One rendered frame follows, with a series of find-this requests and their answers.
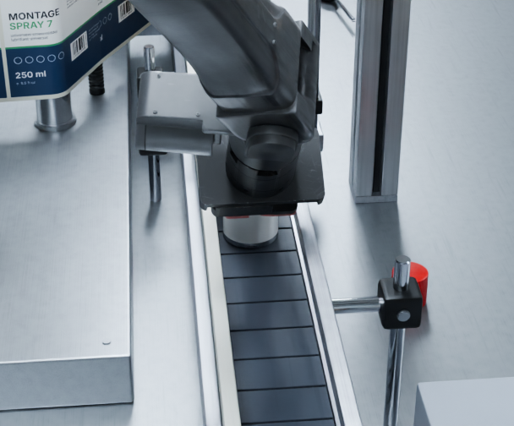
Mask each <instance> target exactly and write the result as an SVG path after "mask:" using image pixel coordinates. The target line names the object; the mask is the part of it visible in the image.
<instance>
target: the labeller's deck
mask: <svg viewBox="0 0 514 426"><path fill-rule="evenodd" d="M102 66H103V73H104V75H103V77H104V87H105V93H104V94H103V95H100V96H93V95H91V94H90V92H89V88H90V87H89V80H88V78H89V76H87V77H86V78H85V79H84V80H82V81H81V82H80V83H79V84H78V85H77V86H76V87H75V88H73V89H72V90H71V91H70V95H71V105H72V112H74V113H75V115H76V120H77V121H76V123H75V125H74V126H72V127H71V128H68V129H65V130H63V131H57V132H48V131H43V130H40V129H38V128H37V127H36V126H35V125H34V116H35V115H36V100H31V101H9V102H0V410H8V409H21V408H36V407H63V406H77V405H91V404H106V403H119V402H132V401H133V400H134V296H133V225H132V154H131V84H130V41H129V42H128V43H127V44H126V45H124V46H123V47H122V48H120V49H119V50H118V51H116V52H115V53H114V54H112V55H111V56H110V57H109V58H108V59H107V60H106V61H104V62H103V65H102Z"/></svg>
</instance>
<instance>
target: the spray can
mask: <svg viewBox="0 0 514 426"><path fill-rule="evenodd" d="M222 233H223V237H224V238H225V239H226V241H227V242H229V243H230V244H231V245H234V246H236V247H240V248H244V249H257V248H262V247H264V246H267V245H269V244H271V243H273V242H274V241H275V240H276V239H277V236H278V216H261V215H256V216H249V218H238V219H227V218H226V217H225V216H223V232H222Z"/></svg>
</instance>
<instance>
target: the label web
mask: <svg viewBox="0 0 514 426"><path fill-rule="evenodd" d="M150 25H151V23H150V22H149V21H148V20H147V19H146V18H145V17H144V16H143V15H142V14H141V13H140V12H139V11H138V10H137V9H136V8H135V7H134V6H133V5H132V4H131V3H130V2H129V1H128V0H0V102H9V101H31V100H43V99H54V98H59V97H62V96H65V95H67V94H68V93H69V92H70V91H71V90H72V89H73V88H75V87H76V86H77V85H78V84H79V83H80V82H81V81H82V80H84V79H85V78H86V77H87V76H88V75H89V74H90V73H92V72H93V71H94V70H95V69H96V68H97V67H98V66H99V65H100V64H102V63H103V62H104V61H106V60H107V59H108V58H109V57H110V56H111V55H112V54H114V53H115V52H116V51H118V50H119V49H120V48H122V47H123V46H124V45H126V44H127V43H128V42H129V41H131V40H132V39H134V38H135V37H136V36H137V35H138V34H139V33H140V32H142V31H143V30H145V29H146V28H147V27H148V26H150Z"/></svg>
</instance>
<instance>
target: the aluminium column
mask: <svg viewBox="0 0 514 426"><path fill-rule="evenodd" d="M410 12H411V0H357V13H356V32H355V50H354V69H353V105H352V124H351V143H350V162H349V179H348V182H349V185H350V188H351V190H352V194H353V198H354V201H355V203H373V202H391V201H397V193H398V181H399V168H400V156H401V144H402V120H403V108H404V96H405V84H406V72H407V49H408V37H409V25H410Z"/></svg>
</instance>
